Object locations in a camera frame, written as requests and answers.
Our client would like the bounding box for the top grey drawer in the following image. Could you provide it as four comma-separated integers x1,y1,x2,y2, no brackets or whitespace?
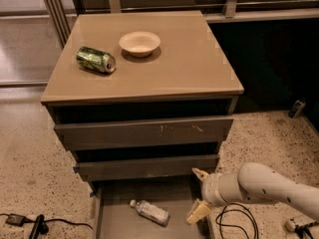
54,117,233,150

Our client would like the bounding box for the green soda can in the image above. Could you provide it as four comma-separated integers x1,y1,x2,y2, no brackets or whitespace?
76,47,116,74

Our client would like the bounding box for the middle grey drawer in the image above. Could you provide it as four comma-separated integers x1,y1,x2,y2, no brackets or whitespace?
76,154,219,181

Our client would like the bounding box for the black power adapter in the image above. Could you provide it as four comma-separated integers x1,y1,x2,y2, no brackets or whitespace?
5,214,25,227

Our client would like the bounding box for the black looped cable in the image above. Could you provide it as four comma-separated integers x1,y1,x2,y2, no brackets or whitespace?
214,202,259,239

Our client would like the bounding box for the white paper bowl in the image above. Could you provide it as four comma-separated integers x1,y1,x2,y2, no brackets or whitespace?
119,31,160,58

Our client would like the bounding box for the clear plastic water bottle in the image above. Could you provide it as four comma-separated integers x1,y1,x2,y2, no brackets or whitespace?
130,199,169,227

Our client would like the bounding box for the white power strip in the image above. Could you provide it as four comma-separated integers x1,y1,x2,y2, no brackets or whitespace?
285,218,319,232

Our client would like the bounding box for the small grey floor device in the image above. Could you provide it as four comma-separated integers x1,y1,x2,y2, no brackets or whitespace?
288,99,306,119

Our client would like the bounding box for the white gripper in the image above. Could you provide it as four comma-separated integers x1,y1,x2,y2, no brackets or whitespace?
186,167,228,224

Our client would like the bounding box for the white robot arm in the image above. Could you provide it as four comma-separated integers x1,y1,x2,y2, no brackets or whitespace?
186,162,319,224

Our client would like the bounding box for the black clamp tool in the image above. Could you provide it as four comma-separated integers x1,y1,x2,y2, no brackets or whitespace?
28,214,49,239

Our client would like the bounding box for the bottom open grey drawer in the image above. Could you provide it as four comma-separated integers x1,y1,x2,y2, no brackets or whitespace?
94,175,211,239

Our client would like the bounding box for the grey drawer cabinet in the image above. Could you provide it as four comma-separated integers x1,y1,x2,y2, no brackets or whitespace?
40,10,245,239

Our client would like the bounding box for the thin black floor cable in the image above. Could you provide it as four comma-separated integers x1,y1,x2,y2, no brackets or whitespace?
0,212,94,231

